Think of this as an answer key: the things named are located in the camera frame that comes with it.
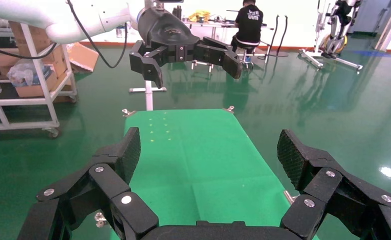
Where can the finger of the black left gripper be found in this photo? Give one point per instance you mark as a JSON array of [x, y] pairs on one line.
[[218, 53], [147, 63]]

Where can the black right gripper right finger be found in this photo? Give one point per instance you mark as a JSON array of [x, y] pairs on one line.
[[324, 188]]

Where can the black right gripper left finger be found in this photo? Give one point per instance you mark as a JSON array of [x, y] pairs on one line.
[[112, 185]]

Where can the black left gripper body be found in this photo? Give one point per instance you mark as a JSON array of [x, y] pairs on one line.
[[165, 33]]

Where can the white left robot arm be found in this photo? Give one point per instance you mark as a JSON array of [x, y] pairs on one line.
[[33, 13]]

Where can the loose cardboard flap piece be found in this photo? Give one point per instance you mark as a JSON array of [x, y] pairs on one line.
[[83, 56]]

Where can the stacked brown cardboard box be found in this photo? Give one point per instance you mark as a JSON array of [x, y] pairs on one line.
[[40, 41]]

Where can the low brown cardboard box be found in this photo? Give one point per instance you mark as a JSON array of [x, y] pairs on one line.
[[33, 91]]

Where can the round metal stool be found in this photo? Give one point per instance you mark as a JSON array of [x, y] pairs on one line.
[[245, 54]]

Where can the white work table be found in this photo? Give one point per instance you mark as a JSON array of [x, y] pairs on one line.
[[215, 24]]

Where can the white T-shaped floor stand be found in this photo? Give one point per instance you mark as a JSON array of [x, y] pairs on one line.
[[149, 97]]

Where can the silver binder clip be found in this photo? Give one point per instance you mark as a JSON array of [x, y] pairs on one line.
[[128, 113], [229, 108], [290, 197], [100, 218]]

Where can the yellow crumpled item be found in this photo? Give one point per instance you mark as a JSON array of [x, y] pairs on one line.
[[198, 16]]

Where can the seated person black shirt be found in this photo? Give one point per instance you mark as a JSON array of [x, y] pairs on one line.
[[248, 23]]

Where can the large green table cloth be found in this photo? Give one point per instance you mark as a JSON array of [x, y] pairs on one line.
[[198, 159]]

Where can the white framed robot rig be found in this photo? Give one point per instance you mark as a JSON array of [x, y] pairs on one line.
[[334, 39]]

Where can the clear plastic bag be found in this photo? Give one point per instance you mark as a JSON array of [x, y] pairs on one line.
[[26, 73]]

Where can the white metal shelf cart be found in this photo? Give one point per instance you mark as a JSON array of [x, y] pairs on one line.
[[16, 101]]

